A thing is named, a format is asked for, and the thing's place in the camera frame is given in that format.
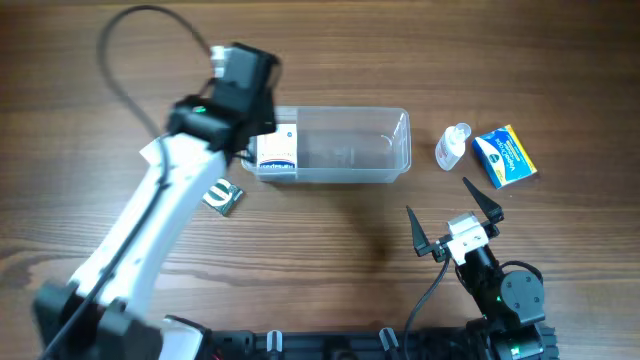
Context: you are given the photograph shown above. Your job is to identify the white green small box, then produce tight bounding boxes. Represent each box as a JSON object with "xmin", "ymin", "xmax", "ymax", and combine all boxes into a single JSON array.
[{"xmin": 139, "ymin": 141, "xmax": 162, "ymax": 166}]

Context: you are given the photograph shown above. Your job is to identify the blue yellow VapoDrops box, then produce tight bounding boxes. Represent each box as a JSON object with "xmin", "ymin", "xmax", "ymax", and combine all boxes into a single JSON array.
[{"xmin": 472, "ymin": 125, "xmax": 538, "ymax": 189}]

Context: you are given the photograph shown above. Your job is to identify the dark green round-logo box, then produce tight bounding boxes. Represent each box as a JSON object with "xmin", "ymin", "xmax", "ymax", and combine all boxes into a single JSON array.
[{"xmin": 202, "ymin": 178, "xmax": 245, "ymax": 216}]

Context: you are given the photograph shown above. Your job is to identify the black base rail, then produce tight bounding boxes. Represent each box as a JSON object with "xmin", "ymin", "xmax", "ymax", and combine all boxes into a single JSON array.
[{"xmin": 164, "ymin": 314, "xmax": 559, "ymax": 360}]

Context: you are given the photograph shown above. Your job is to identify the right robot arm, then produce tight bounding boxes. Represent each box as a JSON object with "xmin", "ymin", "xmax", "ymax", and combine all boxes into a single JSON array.
[{"xmin": 402, "ymin": 179, "xmax": 545, "ymax": 359}]

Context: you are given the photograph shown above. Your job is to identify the Hansaplast plaster box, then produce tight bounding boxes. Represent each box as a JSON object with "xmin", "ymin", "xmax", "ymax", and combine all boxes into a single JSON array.
[{"xmin": 256, "ymin": 123, "xmax": 298, "ymax": 169}]

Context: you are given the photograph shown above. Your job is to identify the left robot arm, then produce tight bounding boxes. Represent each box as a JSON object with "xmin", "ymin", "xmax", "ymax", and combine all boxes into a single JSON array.
[{"xmin": 33, "ymin": 80, "xmax": 276, "ymax": 360}]

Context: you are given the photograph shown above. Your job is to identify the clear plastic container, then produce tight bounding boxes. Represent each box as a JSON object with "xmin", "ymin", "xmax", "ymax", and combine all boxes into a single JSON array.
[{"xmin": 242, "ymin": 106, "xmax": 412, "ymax": 184}]

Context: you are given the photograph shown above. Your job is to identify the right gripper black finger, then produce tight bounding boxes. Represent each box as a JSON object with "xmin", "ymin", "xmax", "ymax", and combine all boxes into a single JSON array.
[
  {"xmin": 462, "ymin": 177, "xmax": 504, "ymax": 223},
  {"xmin": 406, "ymin": 206, "xmax": 434, "ymax": 257}
]

